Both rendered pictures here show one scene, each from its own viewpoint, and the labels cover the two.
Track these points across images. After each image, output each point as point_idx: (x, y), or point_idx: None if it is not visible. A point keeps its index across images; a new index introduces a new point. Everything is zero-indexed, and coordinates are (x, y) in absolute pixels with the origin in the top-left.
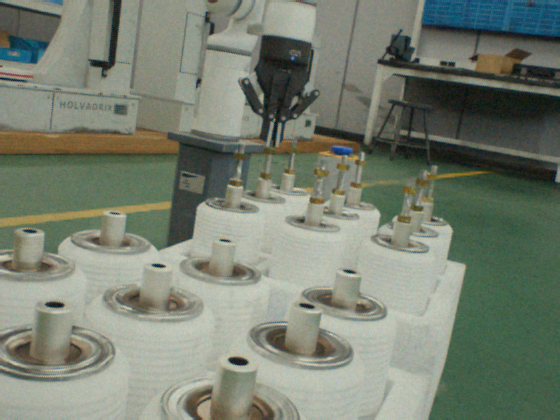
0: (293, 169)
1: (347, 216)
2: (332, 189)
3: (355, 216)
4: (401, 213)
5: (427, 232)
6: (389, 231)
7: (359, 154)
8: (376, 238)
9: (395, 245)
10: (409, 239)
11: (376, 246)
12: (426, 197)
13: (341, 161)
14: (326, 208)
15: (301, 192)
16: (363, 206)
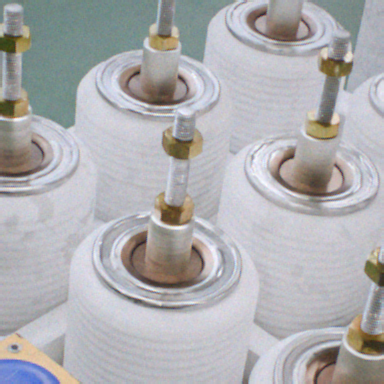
0: (359, 320)
1: (295, 143)
2: (339, 125)
3: (265, 147)
4: (54, 181)
5: (130, 69)
6: (226, 91)
7: (195, 118)
8: (322, 39)
9: (309, 10)
10: (241, 32)
11: (340, 26)
12: (23, 92)
13: (346, 49)
14: (318, 198)
15: (308, 353)
16: (145, 236)
